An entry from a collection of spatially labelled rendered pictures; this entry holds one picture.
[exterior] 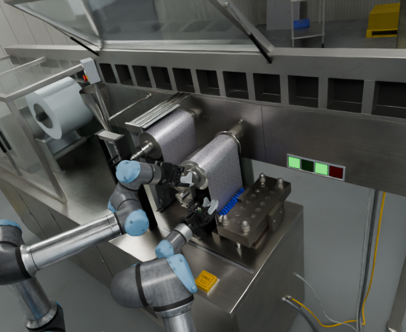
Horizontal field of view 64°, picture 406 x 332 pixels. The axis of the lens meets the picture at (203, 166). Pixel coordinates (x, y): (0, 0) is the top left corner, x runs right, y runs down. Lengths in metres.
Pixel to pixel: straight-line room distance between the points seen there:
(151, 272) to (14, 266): 0.36
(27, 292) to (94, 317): 1.45
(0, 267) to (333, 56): 1.19
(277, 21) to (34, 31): 5.78
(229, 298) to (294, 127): 0.73
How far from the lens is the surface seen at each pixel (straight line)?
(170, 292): 0.93
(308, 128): 1.36
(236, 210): 1.49
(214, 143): 1.43
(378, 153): 1.33
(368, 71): 1.21
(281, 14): 8.85
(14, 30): 4.95
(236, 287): 1.38
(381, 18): 7.38
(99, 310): 2.70
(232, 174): 1.50
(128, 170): 1.06
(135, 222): 1.00
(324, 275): 2.54
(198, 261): 1.49
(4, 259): 1.05
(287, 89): 1.33
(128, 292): 0.95
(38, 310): 1.35
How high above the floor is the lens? 2.03
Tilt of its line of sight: 34 degrees down
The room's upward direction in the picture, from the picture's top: 13 degrees counter-clockwise
